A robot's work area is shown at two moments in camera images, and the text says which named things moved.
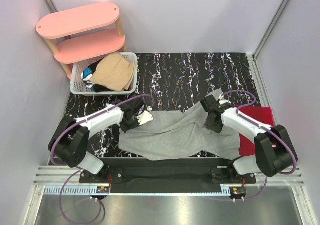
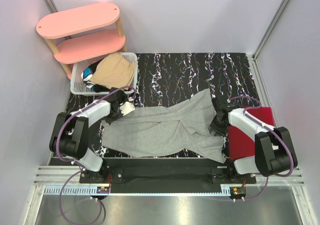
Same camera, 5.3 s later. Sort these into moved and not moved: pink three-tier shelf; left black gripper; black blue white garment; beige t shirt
Moved: left black gripper
Not moved: pink three-tier shelf; beige t shirt; black blue white garment
